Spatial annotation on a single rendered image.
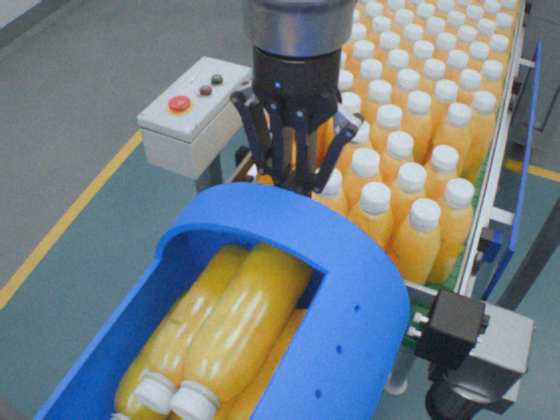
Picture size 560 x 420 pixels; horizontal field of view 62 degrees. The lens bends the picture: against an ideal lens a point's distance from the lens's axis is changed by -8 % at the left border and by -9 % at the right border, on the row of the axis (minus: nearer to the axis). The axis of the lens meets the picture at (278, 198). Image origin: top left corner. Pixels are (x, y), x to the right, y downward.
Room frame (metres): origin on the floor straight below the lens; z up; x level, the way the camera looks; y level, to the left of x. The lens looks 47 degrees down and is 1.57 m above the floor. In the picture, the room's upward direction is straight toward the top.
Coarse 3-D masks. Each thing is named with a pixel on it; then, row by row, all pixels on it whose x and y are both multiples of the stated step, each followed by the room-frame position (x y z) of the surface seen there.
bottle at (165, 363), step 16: (224, 256) 0.32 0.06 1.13; (240, 256) 0.32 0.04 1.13; (208, 272) 0.31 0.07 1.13; (224, 272) 0.30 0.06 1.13; (192, 288) 0.29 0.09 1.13; (208, 288) 0.28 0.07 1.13; (224, 288) 0.28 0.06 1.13; (192, 304) 0.26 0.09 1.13; (208, 304) 0.26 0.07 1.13; (176, 320) 0.24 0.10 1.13; (192, 320) 0.24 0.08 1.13; (160, 336) 0.23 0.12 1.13; (176, 336) 0.23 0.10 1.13; (192, 336) 0.23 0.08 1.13; (160, 352) 0.21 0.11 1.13; (176, 352) 0.21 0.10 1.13; (160, 368) 0.20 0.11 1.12; (176, 368) 0.20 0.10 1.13; (176, 384) 0.19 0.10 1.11
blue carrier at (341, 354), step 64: (256, 192) 0.33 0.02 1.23; (192, 256) 0.37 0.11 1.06; (320, 256) 0.26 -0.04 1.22; (384, 256) 0.28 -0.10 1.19; (128, 320) 0.27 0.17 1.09; (320, 320) 0.20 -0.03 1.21; (384, 320) 0.22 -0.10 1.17; (64, 384) 0.18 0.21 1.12; (320, 384) 0.15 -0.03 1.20; (384, 384) 0.19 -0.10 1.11
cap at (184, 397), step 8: (184, 392) 0.16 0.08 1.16; (192, 392) 0.16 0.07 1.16; (176, 400) 0.15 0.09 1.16; (184, 400) 0.15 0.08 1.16; (192, 400) 0.15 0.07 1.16; (200, 400) 0.15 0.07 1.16; (208, 400) 0.15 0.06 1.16; (176, 408) 0.15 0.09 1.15; (184, 408) 0.14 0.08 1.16; (192, 408) 0.14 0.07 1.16; (200, 408) 0.14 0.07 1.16; (208, 408) 0.15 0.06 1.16; (184, 416) 0.14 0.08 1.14; (192, 416) 0.14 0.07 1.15; (200, 416) 0.14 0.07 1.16; (208, 416) 0.14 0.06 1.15
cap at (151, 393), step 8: (144, 384) 0.18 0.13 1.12; (152, 384) 0.18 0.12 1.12; (160, 384) 0.18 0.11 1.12; (136, 392) 0.17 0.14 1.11; (144, 392) 0.17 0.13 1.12; (152, 392) 0.17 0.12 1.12; (160, 392) 0.17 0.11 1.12; (168, 392) 0.18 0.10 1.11; (144, 400) 0.17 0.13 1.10; (152, 400) 0.16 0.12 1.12; (160, 400) 0.17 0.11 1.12; (168, 400) 0.17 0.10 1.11; (152, 408) 0.17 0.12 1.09; (160, 408) 0.16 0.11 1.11; (168, 408) 0.16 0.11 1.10
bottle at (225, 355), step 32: (256, 256) 0.29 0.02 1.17; (288, 256) 0.29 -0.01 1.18; (256, 288) 0.25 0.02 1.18; (288, 288) 0.26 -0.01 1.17; (224, 320) 0.22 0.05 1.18; (256, 320) 0.22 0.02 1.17; (192, 352) 0.19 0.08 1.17; (224, 352) 0.19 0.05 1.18; (256, 352) 0.20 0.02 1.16; (192, 384) 0.16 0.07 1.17; (224, 384) 0.17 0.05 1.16
